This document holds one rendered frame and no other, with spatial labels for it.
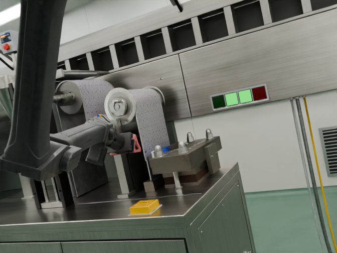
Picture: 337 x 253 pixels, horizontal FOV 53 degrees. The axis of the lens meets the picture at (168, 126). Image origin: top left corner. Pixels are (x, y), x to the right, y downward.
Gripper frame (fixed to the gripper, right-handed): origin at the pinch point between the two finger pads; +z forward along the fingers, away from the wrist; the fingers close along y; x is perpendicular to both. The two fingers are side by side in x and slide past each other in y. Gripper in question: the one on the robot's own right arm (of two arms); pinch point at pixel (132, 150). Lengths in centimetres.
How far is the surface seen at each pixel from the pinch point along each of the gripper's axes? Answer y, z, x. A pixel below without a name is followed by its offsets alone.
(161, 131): -0.3, 21.3, 15.3
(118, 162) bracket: -9.9, 5.1, -2.5
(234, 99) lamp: 30, 30, 29
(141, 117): -0.3, 4.3, 15.1
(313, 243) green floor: 40, 185, -20
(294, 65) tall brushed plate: 56, 27, 38
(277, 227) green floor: 9, 214, -5
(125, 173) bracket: -7.8, 7.5, -6.5
